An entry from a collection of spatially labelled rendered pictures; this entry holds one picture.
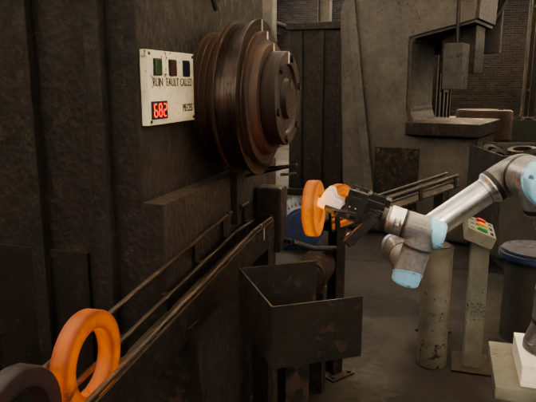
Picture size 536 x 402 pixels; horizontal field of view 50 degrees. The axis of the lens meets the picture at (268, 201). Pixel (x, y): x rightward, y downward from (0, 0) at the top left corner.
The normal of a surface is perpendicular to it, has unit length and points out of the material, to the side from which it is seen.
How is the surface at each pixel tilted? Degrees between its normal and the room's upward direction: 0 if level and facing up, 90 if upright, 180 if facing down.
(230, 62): 64
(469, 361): 90
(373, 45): 90
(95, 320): 90
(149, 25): 90
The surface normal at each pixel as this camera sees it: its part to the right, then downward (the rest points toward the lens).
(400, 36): -0.52, 0.17
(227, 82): -0.29, -0.02
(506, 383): 0.00, -0.98
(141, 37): 0.95, 0.06
